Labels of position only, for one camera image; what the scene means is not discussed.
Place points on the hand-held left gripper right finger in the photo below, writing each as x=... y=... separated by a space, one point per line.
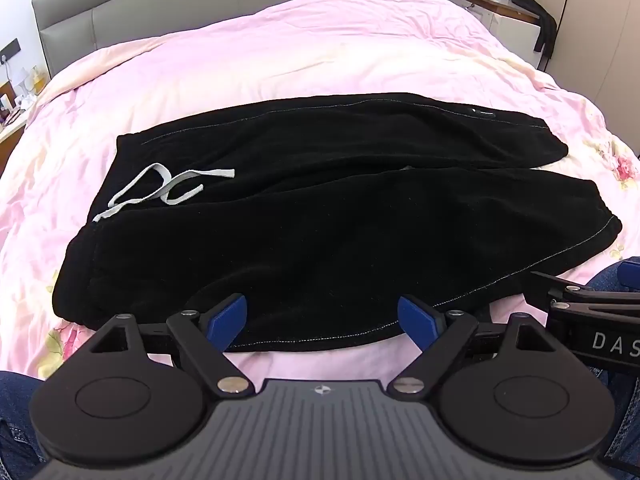
x=415 y=317

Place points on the person's leg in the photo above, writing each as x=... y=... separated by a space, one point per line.
x=15 y=410
x=625 y=395

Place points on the group of toiletry bottles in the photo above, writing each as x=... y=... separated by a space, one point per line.
x=27 y=82

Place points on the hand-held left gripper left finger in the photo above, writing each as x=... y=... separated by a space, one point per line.
x=227 y=317

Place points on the beige wardrobe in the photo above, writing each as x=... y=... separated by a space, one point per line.
x=600 y=35

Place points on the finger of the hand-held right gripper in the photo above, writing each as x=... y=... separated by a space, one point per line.
x=550 y=279

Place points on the black wall socket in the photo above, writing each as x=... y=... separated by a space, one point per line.
x=10 y=50

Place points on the black pants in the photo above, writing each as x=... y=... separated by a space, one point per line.
x=300 y=210

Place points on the person's left leg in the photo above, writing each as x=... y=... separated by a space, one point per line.
x=15 y=410

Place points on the white nightstand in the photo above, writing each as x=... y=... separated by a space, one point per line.
x=10 y=130

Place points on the black hanging garment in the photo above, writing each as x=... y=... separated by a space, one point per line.
x=542 y=25

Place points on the wooden nightstand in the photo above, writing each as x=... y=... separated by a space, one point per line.
x=500 y=7

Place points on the person's right leg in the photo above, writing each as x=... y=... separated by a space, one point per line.
x=625 y=395

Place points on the pink floral blanket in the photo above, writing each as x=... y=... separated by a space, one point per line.
x=300 y=50

